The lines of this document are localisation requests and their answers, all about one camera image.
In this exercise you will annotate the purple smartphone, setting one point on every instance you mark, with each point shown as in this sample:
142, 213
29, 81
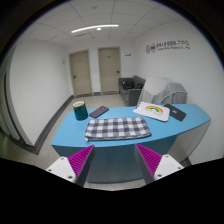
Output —
98, 112

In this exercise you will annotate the left beige door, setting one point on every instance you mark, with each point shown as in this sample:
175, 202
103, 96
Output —
80, 73

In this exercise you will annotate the wall logo sign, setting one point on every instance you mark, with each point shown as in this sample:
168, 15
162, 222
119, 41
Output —
168, 45

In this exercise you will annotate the ceiling strip light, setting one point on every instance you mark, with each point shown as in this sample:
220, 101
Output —
95, 27

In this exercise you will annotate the beige door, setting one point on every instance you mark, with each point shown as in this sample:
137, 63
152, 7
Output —
80, 73
109, 66

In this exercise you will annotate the right beige door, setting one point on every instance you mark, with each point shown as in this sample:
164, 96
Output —
109, 66

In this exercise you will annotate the dark green mug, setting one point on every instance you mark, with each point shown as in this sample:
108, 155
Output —
80, 110

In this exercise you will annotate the white rainbow card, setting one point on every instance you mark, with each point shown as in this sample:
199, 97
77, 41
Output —
153, 111

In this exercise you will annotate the black tablet device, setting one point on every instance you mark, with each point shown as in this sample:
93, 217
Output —
175, 112

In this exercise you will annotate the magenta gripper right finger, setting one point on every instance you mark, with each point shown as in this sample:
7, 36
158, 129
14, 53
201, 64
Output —
153, 165

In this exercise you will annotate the black bag on sofa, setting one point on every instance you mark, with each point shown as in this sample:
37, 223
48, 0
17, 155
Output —
128, 84

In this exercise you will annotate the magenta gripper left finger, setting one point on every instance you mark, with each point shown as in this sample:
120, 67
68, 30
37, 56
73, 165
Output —
74, 168

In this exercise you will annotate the grey sofa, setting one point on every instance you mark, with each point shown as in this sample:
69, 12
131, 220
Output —
131, 96

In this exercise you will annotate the grey covered object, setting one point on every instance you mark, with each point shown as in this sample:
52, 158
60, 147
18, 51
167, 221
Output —
161, 90

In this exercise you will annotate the blue curved table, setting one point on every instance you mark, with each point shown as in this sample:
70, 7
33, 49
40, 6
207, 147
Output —
114, 160

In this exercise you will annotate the checkered grey white towel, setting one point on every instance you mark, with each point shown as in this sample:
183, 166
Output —
117, 129

